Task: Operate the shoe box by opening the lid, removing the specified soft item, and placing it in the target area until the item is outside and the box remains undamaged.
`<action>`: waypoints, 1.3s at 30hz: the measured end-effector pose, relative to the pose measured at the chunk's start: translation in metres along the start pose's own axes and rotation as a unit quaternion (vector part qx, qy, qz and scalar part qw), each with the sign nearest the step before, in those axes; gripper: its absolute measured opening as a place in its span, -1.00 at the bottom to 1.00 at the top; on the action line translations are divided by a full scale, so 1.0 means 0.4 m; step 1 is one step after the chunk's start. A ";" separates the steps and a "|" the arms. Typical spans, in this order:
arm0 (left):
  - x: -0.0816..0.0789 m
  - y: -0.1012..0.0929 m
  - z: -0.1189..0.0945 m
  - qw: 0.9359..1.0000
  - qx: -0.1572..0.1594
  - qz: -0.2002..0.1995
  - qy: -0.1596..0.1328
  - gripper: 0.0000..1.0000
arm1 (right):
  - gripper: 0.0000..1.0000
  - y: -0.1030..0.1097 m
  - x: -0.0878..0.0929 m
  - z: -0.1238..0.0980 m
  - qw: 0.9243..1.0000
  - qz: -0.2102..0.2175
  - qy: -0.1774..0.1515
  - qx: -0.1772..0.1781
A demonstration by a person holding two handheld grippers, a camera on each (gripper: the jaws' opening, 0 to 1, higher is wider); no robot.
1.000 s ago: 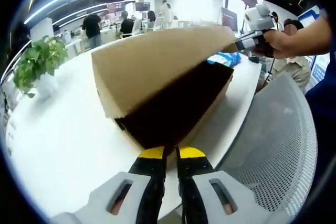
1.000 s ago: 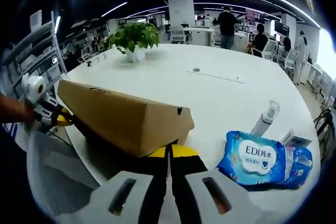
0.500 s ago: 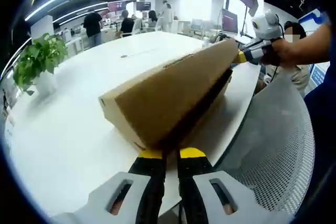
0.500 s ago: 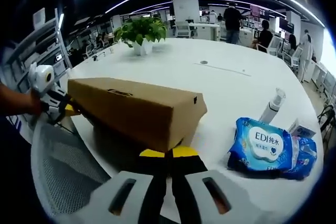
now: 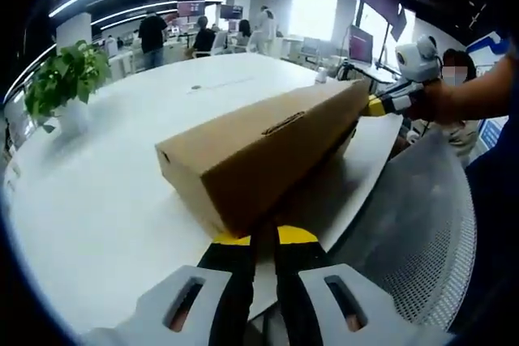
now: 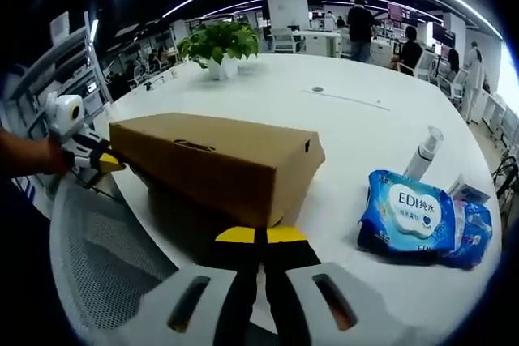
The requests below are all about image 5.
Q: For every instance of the purple wall screen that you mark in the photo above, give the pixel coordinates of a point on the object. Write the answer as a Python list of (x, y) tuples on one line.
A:
[(191, 9)]

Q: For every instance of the dark desk monitor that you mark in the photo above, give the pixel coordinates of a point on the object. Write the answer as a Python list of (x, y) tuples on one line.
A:
[(232, 11)]

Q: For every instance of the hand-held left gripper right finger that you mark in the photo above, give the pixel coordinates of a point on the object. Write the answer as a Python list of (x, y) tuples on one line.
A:
[(344, 301)]

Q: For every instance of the person's dark blue shirt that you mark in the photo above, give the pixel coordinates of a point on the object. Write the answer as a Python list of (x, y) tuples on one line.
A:
[(494, 200)]

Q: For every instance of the large purple monitor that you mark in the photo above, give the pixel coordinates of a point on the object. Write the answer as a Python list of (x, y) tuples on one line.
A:
[(361, 44)]

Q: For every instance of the blue white poster board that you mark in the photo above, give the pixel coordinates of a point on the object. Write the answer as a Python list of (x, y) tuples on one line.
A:
[(486, 44)]

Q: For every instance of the person's right hand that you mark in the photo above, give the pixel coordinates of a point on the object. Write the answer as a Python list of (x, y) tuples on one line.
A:
[(434, 103)]

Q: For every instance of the green potted plant white pot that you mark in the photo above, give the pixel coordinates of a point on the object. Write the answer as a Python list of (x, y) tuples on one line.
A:
[(65, 78)]

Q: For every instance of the brown cardboard shoe box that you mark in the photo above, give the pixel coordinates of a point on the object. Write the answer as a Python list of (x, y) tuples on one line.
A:
[(251, 151)]

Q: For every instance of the small white container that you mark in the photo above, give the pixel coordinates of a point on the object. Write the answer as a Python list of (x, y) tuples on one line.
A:
[(321, 77)]

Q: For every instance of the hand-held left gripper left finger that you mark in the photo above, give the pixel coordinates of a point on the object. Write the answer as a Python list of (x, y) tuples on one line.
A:
[(190, 305)]

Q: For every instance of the grey mesh office chair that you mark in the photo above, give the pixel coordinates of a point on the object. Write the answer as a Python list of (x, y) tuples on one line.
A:
[(417, 220)]

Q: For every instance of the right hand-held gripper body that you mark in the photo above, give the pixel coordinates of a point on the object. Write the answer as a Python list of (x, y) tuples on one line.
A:
[(417, 58)]

